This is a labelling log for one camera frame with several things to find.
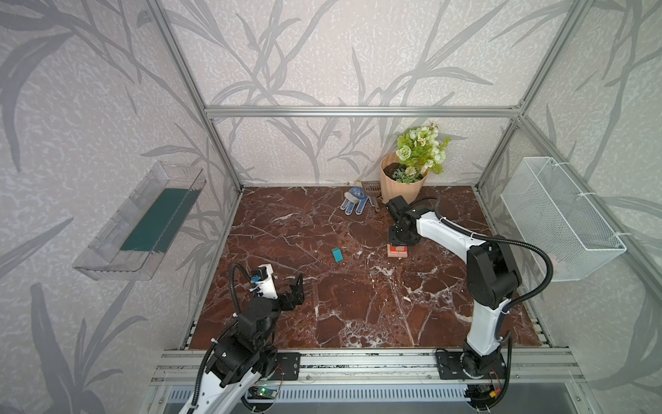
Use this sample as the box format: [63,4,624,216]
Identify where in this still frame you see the teal block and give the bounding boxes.
[332,248,343,262]

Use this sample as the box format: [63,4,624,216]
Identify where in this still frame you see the pink block front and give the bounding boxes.
[387,251,408,258]

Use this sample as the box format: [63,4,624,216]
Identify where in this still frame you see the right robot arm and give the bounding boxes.
[386,196,553,379]

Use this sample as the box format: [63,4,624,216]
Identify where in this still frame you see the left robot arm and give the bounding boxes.
[180,263,305,413]

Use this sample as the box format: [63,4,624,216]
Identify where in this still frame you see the beige flower pot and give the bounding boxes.
[380,152,428,204]

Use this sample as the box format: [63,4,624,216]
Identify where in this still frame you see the small brown rake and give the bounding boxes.
[361,180,381,212]

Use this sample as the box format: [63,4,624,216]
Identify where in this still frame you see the blue white garden glove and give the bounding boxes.
[341,186,375,216]

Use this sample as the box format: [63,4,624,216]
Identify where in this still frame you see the left controller board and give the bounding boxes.
[248,385,280,400]

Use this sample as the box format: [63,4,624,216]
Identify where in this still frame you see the green white artificial flowers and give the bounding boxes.
[391,122,452,184]

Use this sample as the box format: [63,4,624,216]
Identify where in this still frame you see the green mat in tray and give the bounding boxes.
[120,188,202,254]

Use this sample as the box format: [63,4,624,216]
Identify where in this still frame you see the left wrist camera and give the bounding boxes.
[250,264,278,299]

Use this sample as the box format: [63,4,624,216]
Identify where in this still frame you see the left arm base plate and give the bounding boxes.
[277,351,302,381]

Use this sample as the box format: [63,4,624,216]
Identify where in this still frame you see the aluminium front rail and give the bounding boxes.
[149,348,585,386]

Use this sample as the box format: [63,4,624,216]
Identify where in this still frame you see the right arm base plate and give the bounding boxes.
[434,348,508,380]

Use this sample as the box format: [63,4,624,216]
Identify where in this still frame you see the clear plastic wall tray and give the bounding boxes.
[73,161,207,281]

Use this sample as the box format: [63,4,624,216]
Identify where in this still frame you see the white wire mesh basket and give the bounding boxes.
[501,157,627,282]

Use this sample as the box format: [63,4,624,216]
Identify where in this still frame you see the right connector wires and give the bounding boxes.
[464,384,505,411]

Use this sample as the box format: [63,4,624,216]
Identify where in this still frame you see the aluminium frame crossbar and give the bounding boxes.
[204,105,519,118]

